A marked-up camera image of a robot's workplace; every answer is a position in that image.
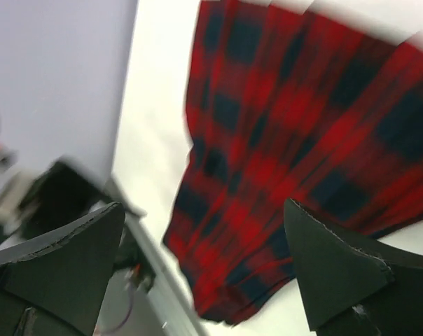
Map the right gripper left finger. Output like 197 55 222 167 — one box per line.
0 202 125 336

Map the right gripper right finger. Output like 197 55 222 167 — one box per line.
284 199 423 335

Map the red plaid skirt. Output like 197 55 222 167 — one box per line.
163 1 423 325

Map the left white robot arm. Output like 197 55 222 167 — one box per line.
0 150 144 247

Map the aluminium rail frame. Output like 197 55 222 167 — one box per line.
106 178 209 336

